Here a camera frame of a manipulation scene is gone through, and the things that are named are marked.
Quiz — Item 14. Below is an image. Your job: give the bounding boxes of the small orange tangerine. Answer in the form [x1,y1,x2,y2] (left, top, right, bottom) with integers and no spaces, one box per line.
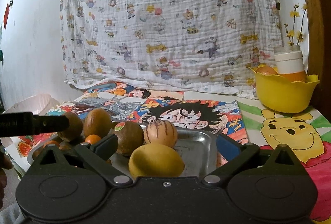
[84,134,102,144]
[43,140,60,148]

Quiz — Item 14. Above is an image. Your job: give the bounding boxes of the small brown kiwi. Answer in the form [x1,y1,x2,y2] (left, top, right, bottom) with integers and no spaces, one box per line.
[57,112,83,142]

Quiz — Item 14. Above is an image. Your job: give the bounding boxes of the brown kiwi with sticker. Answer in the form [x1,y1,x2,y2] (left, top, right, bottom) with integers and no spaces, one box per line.
[110,121,144,156]

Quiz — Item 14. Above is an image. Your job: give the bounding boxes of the yellow lemon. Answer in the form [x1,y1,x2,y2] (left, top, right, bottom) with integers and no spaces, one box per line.
[128,144,185,179]

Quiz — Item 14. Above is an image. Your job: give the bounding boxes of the striped pepino melon front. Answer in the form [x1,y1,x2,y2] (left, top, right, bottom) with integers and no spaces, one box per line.
[144,120,178,148]

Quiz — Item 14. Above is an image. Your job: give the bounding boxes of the colourful anime drawing mat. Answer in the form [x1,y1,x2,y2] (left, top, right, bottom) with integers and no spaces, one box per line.
[15,81,249,163]

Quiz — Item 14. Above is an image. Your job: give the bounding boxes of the yellow plastic bowl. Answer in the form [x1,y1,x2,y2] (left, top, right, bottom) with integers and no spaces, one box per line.
[252,70,320,114]

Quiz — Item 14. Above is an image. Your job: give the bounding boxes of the orange fruit in bowl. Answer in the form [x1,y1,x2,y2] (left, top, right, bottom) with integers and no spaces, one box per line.
[256,65,278,75]

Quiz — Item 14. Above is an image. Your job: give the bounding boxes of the white and orange bottle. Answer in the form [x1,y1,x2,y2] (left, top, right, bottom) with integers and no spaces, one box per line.
[274,45,307,82]

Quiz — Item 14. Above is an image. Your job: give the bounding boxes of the white cartoon print cloth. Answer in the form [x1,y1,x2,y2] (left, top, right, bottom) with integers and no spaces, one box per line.
[59,0,282,99]

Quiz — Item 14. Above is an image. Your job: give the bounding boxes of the yellow artificial flowers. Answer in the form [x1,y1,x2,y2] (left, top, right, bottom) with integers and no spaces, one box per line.
[284,3,307,46]

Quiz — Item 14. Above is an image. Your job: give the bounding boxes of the wooden door frame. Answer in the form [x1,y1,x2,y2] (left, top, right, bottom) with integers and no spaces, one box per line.
[306,0,330,116]

